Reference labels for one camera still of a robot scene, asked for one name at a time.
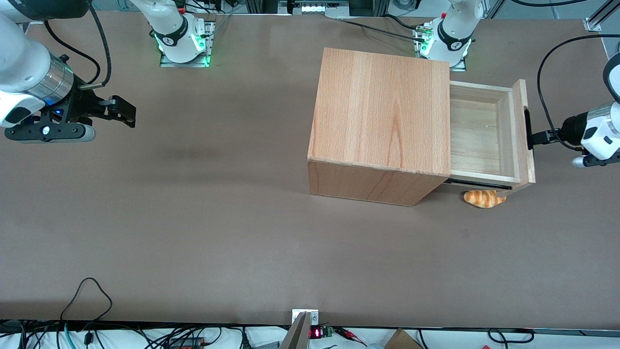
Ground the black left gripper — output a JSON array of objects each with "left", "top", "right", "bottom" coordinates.
[{"left": 528, "top": 114, "right": 589, "bottom": 150}]

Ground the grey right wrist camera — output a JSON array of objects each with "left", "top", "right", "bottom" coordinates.
[{"left": 4, "top": 124, "right": 96, "bottom": 143}]

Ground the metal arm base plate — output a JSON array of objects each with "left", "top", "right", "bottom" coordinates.
[
  {"left": 413, "top": 26, "right": 468, "bottom": 73},
  {"left": 159, "top": 19, "right": 216, "bottom": 68}
]

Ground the slanted camera support beam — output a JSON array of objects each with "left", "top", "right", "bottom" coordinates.
[{"left": 279, "top": 312, "right": 312, "bottom": 349}]

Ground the black cable on table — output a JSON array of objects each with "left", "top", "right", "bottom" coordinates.
[{"left": 337, "top": 17, "right": 427, "bottom": 40}]

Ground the metal mounting bracket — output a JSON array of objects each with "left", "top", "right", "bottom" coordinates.
[{"left": 292, "top": 309, "right": 320, "bottom": 327}]

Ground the aluminium frame profile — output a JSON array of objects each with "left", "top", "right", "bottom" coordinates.
[{"left": 583, "top": 0, "right": 620, "bottom": 32}]

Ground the black looped cable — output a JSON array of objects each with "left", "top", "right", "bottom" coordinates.
[{"left": 60, "top": 277, "right": 113, "bottom": 340}]

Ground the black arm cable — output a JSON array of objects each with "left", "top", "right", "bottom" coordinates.
[
  {"left": 44, "top": 20, "right": 101, "bottom": 85},
  {"left": 79, "top": 4, "right": 112, "bottom": 91},
  {"left": 536, "top": 33, "right": 620, "bottom": 152}
]

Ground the wooden drawer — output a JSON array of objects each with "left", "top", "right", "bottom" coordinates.
[{"left": 446, "top": 79, "right": 536, "bottom": 194}]

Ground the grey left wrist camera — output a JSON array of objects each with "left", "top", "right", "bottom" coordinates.
[{"left": 573, "top": 154, "right": 620, "bottom": 169}]

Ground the white power strip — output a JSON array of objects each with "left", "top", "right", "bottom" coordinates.
[{"left": 279, "top": 0, "right": 350, "bottom": 16}]

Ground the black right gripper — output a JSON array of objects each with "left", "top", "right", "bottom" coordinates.
[{"left": 29, "top": 91, "right": 137, "bottom": 128}]

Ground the light wooden cabinet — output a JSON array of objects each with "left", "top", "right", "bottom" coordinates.
[{"left": 307, "top": 47, "right": 452, "bottom": 207}]

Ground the brown cardboard piece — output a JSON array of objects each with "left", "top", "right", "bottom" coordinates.
[{"left": 385, "top": 328, "right": 422, "bottom": 349}]

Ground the toy croissant bread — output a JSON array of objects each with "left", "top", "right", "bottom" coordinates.
[{"left": 464, "top": 190, "right": 507, "bottom": 209}]

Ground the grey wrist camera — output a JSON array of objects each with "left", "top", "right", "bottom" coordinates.
[
  {"left": 573, "top": 154, "right": 620, "bottom": 169},
  {"left": 4, "top": 124, "right": 96, "bottom": 143}
]

